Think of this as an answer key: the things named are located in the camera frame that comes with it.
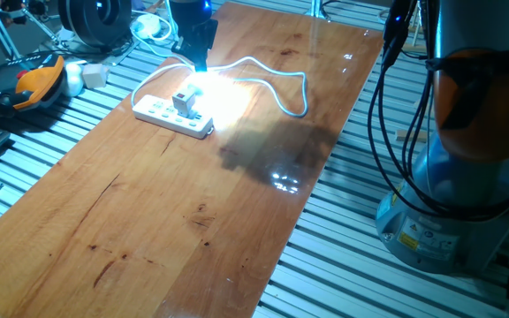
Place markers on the small wooden cube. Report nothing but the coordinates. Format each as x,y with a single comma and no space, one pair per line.
94,76

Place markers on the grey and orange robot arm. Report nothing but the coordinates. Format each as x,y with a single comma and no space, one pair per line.
480,22

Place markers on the wooden board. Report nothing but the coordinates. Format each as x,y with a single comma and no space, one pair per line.
170,247

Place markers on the black filament spool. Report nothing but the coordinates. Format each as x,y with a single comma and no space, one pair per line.
95,20

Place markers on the small wooden stick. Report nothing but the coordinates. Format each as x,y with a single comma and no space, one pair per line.
409,135

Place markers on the white rounded object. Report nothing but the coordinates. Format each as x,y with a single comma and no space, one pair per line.
73,79

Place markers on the white round socket adapter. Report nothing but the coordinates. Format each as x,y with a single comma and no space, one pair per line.
148,26

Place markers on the orange and black teach pendant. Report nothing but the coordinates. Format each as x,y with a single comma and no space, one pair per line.
33,84

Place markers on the white power strip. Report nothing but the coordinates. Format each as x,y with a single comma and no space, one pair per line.
157,112

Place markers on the white bulb holder with bulb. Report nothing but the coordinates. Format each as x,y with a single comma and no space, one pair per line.
183,101

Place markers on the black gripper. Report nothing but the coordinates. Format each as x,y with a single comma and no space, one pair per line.
195,22

